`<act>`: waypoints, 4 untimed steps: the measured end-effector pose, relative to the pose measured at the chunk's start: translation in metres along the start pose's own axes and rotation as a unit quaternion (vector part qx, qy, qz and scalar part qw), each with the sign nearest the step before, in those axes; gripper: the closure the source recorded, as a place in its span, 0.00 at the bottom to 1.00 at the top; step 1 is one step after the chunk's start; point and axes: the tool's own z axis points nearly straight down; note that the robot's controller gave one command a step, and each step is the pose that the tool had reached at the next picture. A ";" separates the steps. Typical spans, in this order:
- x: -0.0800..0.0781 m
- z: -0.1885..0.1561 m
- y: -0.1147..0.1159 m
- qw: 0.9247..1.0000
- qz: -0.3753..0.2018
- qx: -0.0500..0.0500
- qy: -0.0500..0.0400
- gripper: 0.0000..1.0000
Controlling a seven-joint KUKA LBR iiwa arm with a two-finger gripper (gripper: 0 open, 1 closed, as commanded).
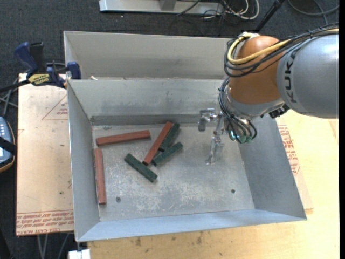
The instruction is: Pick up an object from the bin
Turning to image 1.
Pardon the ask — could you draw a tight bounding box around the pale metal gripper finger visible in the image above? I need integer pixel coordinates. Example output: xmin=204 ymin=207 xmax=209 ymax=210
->
xmin=197 ymin=108 xmax=218 ymax=132
xmin=205 ymin=137 xmax=225 ymax=165

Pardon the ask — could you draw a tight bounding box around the dark green flat block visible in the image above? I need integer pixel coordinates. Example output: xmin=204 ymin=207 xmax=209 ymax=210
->
xmin=123 ymin=153 xmax=158 ymax=183
xmin=151 ymin=141 xmax=184 ymax=167
xmin=158 ymin=122 xmax=181 ymax=153

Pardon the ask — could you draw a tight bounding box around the grey metal bin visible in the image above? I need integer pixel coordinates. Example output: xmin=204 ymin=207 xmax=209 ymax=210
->
xmin=63 ymin=30 xmax=307 ymax=243

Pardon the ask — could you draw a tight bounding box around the red-brown flat block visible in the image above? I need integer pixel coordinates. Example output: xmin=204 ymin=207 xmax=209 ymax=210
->
xmin=142 ymin=120 xmax=175 ymax=166
xmin=95 ymin=129 xmax=151 ymax=147
xmin=93 ymin=147 xmax=107 ymax=206

